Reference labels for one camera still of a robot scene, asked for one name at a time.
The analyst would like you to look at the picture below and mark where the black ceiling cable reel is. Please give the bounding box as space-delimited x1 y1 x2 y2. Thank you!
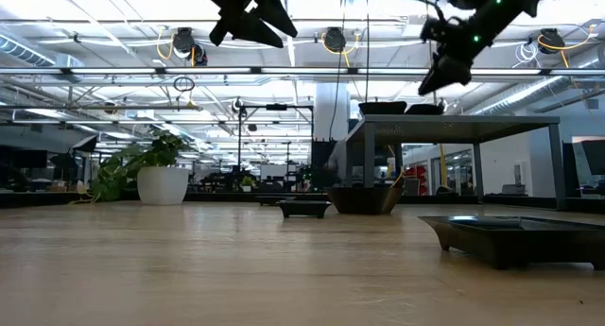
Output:
170 26 198 56
538 27 566 54
322 26 349 53

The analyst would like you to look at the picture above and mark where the yellow hanging cable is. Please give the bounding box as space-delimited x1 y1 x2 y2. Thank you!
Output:
437 144 450 188

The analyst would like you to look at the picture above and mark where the rounded black glossy plate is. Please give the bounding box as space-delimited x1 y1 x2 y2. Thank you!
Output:
325 186 406 216

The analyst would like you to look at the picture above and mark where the silver ceiling duct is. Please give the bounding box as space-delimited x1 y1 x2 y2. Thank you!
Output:
465 46 605 115

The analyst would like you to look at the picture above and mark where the small rectangular black plate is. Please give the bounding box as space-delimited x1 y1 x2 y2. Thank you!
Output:
276 199 333 219

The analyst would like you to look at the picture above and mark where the black cable loop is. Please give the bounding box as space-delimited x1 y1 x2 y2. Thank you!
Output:
172 75 197 110

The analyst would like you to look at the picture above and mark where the angular black bowl plate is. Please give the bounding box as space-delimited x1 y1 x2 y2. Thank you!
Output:
357 100 408 116

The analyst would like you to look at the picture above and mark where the grey perforated metal shelf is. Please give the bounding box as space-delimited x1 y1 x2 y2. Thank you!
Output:
344 113 568 212

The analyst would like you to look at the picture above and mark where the square black footed plate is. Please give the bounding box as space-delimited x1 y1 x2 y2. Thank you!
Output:
418 214 605 272

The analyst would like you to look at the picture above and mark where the ceiling light strip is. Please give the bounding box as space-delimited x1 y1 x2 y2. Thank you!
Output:
0 65 605 77

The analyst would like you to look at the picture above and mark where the green plant in white pot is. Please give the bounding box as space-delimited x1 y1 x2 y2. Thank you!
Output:
70 129 195 207

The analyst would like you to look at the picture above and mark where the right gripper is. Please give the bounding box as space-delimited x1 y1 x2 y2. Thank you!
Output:
418 11 502 96

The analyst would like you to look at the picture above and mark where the small square black plate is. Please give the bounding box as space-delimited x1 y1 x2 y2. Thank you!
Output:
254 195 298 207

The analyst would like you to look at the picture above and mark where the black metal frame rig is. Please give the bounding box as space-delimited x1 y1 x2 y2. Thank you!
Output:
235 102 316 190

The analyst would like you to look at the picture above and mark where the black hanging cable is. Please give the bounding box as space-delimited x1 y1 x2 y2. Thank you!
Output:
328 49 346 141

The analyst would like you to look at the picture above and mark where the shell-shaped black plate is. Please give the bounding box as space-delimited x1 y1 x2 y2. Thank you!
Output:
405 103 446 116

